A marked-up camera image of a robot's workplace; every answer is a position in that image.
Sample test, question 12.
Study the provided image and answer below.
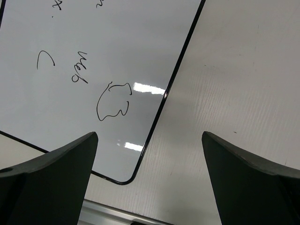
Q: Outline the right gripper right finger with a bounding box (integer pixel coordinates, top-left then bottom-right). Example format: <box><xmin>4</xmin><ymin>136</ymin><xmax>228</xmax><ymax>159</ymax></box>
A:
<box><xmin>202</xmin><ymin>131</ymin><xmax>300</xmax><ymax>225</ymax></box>

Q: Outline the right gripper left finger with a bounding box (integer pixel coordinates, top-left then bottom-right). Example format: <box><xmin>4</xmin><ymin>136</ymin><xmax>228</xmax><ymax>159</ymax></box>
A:
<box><xmin>0</xmin><ymin>132</ymin><xmax>98</xmax><ymax>225</ymax></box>

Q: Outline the white whiteboard black frame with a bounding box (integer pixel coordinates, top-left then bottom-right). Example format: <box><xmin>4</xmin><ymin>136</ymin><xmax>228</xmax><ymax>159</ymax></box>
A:
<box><xmin>0</xmin><ymin>0</ymin><xmax>205</xmax><ymax>185</ymax></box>

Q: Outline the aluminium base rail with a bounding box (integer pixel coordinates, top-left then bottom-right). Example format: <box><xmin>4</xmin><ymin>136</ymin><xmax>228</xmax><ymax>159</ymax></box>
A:
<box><xmin>77</xmin><ymin>200</ymin><xmax>169</xmax><ymax>225</ymax></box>

